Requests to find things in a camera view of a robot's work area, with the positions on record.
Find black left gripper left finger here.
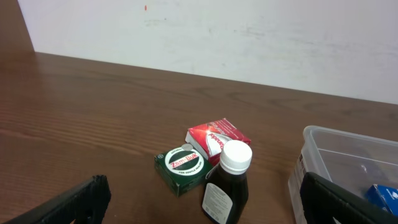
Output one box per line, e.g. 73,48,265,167
6,175,111,224

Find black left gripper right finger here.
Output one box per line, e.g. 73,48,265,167
300,172,397,224

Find clear plastic container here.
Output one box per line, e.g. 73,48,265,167
288,126,397,224

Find dark syrup bottle white cap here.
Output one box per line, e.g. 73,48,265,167
201,140,252,224

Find green Zam-Buk box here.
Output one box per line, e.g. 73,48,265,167
154,144,213,197

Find red medicine box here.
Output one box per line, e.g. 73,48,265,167
185,118,251,166

